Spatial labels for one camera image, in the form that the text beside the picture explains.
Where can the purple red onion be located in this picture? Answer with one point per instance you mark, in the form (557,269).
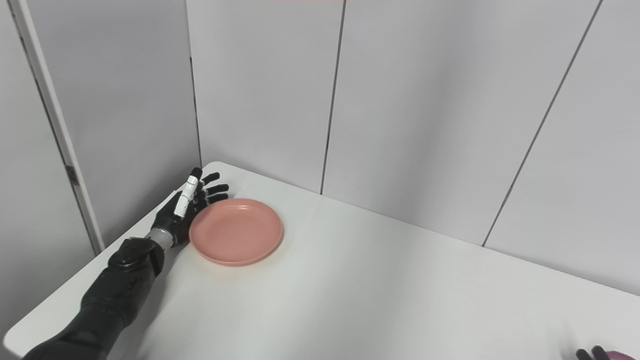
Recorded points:
(622,356)

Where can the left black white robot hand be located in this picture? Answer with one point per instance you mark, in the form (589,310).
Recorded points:
(175,220)

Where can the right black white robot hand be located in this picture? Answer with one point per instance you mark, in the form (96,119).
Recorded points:
(595,354)

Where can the small metal wall hinge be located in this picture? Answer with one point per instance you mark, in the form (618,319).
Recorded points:
(72,175)

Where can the pink round plate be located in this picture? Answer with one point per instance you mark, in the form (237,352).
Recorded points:
(237,232)

